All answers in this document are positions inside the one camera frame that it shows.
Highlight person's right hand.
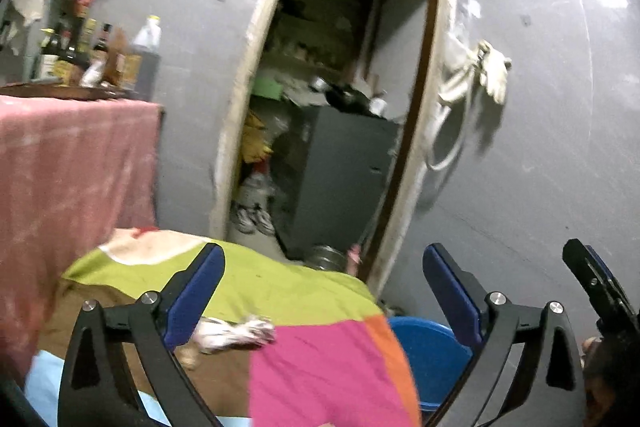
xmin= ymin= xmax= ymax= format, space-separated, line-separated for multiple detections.
xmin=582 ymin=337 xmax=639 ymax=427

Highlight multicolour patchwork cloth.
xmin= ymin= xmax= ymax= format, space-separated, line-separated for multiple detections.
xmin=26 ymin=229 xmax=421 ymax=426

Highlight black wok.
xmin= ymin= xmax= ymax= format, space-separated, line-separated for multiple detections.
xmin=324 ymin=84 xmax=370 ymax=115

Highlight steel bowl on floor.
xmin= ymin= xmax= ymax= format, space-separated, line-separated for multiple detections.
xmin=304 ymin=245 xmax=347 ymax=272

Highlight white rubber gloves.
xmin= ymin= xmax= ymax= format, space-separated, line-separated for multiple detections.
xmin=438 ymin=39 xmax=512 ymax=106

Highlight blue plastic bucket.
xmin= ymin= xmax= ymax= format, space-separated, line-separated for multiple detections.
xmin=388 ymin=317 xmax=472 ymax=413

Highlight dark sauce bottle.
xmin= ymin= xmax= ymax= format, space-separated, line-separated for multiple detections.
xmin=53 ymin=27 xmax=80 ymax=87

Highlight pink checked cloth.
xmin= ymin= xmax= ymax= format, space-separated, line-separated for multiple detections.
xmin=1 ymin=96 xmax=162 ymax=381

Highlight yellow bag in closet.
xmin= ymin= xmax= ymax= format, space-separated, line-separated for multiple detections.
xmin=240 ymin=110 xmax=272 ymax=164

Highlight pink bottle on floor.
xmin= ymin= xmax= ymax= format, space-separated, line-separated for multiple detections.
xmin=346 ymin=244 xmax=361 ymax=277

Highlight dark grey cabinet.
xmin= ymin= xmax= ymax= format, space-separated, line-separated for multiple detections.
xmin=270 ymin=106 xmax=400 ymax=260

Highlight white green wrapper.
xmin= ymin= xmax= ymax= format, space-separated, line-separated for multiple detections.
xmin=191 ymin=315 xmax=276 ymax=353

